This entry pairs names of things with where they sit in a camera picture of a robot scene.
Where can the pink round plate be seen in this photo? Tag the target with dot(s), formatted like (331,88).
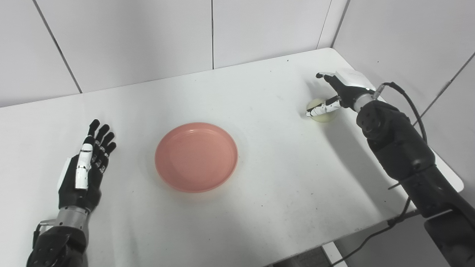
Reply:
(196,157)

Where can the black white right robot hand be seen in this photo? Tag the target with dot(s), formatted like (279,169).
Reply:
(349,91)

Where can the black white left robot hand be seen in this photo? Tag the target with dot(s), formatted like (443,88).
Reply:
(79,181)

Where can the white table leg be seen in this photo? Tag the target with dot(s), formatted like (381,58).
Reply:
(334,256)

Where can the white steamed bun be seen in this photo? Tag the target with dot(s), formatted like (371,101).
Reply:
(324,116)

